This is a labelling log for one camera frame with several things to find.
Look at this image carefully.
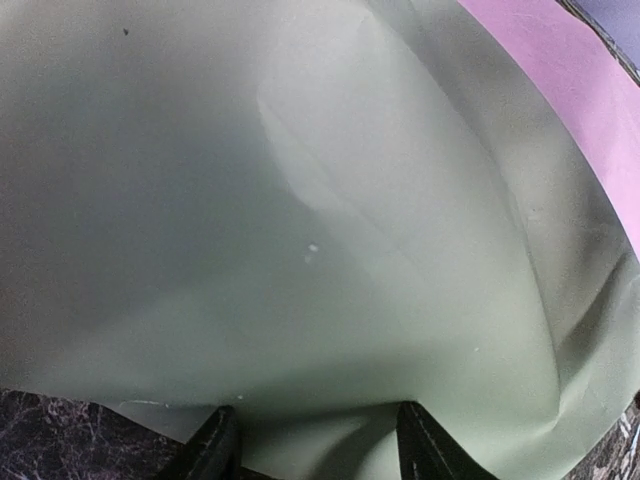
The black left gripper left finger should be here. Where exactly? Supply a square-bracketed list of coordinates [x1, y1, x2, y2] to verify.
[157, 406, 240, 480]

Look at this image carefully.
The peach green wrapping paper sheet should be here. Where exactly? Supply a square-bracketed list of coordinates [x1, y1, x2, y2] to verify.
[1, 1, 639, 479]

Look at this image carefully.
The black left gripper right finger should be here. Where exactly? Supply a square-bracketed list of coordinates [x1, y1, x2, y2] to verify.
[396, 401, 495, 480]

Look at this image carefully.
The pink wrapping paper sheet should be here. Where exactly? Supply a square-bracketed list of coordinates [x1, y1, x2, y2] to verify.
[457, 0, 640, 201]

